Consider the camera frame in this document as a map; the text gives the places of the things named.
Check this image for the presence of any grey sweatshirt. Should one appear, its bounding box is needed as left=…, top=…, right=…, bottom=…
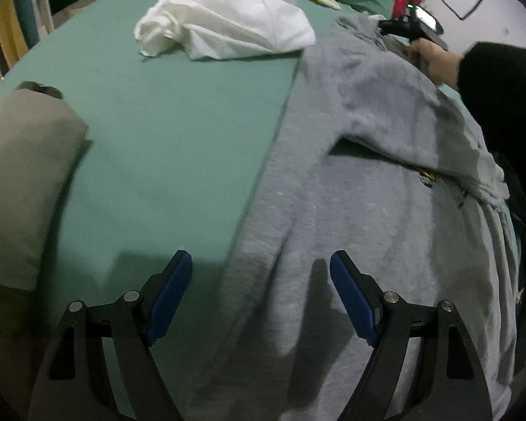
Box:
left=186, top=13, right=519, bottom=420

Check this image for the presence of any black sleeve forearm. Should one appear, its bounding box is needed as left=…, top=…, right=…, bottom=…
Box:
left=457, top=43, right=526, bottom=227

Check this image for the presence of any person's right hand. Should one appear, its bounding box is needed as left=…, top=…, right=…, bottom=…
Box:
left=407, top=38, right=464, bottom=90

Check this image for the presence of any red pillow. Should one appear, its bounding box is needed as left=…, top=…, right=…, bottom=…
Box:
left=391, top=0, right=421, bottom=20

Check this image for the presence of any green bed sheet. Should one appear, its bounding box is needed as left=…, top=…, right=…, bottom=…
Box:
left=0, top=0, right=357, bottom=420

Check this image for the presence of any white crumpled garment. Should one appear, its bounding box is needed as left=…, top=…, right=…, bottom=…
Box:
left=134, top=0, right=316, bottom=60

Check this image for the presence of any khaki folded garment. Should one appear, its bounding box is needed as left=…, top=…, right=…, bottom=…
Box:
left=0, top=82, right=88, bottom=291

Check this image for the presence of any teal and yellow curtain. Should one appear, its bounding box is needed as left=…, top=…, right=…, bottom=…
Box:
left=0, top=0, right=40, bottom=71

